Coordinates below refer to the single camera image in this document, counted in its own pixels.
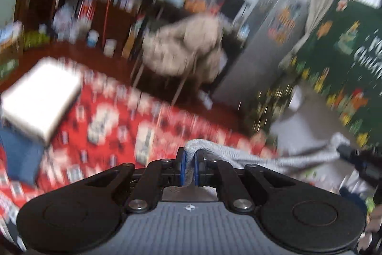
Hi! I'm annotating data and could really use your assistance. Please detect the beige jacket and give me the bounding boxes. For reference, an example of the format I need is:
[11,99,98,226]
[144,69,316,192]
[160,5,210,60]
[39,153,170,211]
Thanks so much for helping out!
[142,14,229,85]

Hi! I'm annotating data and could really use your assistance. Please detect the small christmas tree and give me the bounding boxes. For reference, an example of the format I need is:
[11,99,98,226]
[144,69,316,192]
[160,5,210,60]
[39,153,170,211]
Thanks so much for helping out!
[246,86,297,137]

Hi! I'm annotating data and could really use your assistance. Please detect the grey knit shirt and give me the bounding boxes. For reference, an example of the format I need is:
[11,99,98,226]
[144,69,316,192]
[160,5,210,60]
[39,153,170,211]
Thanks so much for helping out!
[183,132,353,188]

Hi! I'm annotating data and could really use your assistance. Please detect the blue jeans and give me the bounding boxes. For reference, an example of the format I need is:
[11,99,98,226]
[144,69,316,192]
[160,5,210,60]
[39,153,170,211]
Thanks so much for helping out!
[0,126,46,187]

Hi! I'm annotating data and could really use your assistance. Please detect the metal chair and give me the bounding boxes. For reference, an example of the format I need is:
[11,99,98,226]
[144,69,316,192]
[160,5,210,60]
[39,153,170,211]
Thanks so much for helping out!
[130,55,200,104]

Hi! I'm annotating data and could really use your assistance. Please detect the red patterned blanket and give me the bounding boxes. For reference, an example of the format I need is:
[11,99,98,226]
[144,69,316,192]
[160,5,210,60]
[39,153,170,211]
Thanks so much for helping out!
[0,43,279,232]

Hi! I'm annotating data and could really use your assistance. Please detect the grey fridge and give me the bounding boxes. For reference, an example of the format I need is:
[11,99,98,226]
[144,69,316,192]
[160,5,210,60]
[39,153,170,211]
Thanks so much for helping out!
[212,0,312,118]

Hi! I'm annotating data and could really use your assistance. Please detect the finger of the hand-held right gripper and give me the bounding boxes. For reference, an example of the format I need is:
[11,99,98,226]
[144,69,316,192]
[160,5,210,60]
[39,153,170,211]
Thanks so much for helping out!
[337,144,366,169]

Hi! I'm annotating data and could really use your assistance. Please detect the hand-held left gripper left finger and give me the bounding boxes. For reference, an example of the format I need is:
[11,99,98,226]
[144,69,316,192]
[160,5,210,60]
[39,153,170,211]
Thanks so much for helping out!
[70,147,187,214]

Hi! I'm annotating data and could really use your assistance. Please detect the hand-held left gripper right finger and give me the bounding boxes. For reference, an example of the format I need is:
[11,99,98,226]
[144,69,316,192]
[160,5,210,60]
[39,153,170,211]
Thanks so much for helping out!
[194,152,302,214]

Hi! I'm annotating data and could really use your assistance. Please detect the white crumpled bag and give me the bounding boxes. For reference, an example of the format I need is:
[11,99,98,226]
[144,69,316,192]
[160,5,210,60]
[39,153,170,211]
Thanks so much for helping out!
[288,87,306,112]

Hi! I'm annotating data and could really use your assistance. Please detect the green printed cloth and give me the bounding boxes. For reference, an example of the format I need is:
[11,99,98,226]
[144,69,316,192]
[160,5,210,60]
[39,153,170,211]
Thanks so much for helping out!
[279,0,382,143]

